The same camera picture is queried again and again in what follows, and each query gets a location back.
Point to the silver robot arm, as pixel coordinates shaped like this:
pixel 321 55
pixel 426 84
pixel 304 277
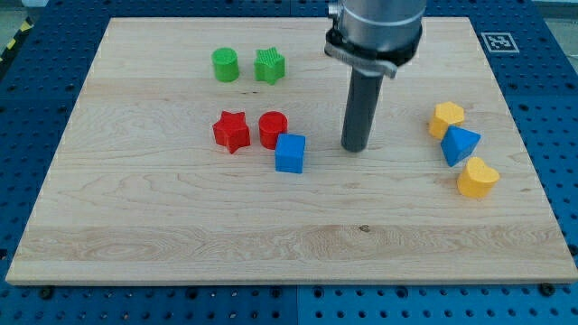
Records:
pixel 374 37

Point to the red star block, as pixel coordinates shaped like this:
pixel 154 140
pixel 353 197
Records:
pixel 232 131

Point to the green star block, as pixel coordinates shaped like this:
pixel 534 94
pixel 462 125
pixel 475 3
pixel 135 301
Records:
pixel 269 65

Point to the blue cube block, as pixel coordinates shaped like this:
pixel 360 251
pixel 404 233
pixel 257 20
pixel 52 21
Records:
pixel 289 153

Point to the red cylinder block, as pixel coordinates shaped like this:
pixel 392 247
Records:
pixel 271 125

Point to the wooden board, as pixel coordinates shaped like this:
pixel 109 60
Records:
pixel 139 193

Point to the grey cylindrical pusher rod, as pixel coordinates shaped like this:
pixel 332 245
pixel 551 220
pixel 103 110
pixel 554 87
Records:
pixel 360 110

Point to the green cylinder block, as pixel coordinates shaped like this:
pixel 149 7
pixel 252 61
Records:
pixel 225 64

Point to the yellow hexagon block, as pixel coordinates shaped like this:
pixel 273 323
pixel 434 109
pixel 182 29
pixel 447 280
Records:
pixel 445 115

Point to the blue triangle block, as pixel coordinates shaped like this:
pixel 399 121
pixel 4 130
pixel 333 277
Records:
pixel 458 143

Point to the yellow heart block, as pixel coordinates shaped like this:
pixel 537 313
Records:
pixel 477 179

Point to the white fiducial marker tag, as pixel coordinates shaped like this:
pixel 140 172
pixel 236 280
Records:
pixel 499 42

